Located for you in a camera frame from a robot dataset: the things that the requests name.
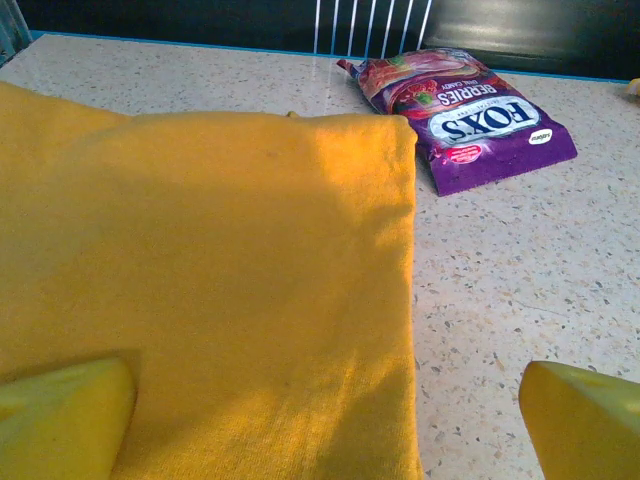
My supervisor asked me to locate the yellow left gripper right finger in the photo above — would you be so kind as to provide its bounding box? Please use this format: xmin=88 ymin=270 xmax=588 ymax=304
xmin=518 ymin=360 xmax=640 ymax=480

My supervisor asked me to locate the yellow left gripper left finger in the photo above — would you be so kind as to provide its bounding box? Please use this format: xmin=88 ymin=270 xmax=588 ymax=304
xmin=0 ymin=357 xmax=137 ymax=480

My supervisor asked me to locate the folded yellow t-shirt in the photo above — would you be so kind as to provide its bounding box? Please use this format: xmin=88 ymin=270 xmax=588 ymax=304
xmin=0 ymin=81 xmax=425 ymax=480

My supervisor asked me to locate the purple Fox's candy bag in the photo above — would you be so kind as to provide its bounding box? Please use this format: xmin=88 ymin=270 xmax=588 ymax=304
xmin=336 ymin=48 xmax=579 ymax=198

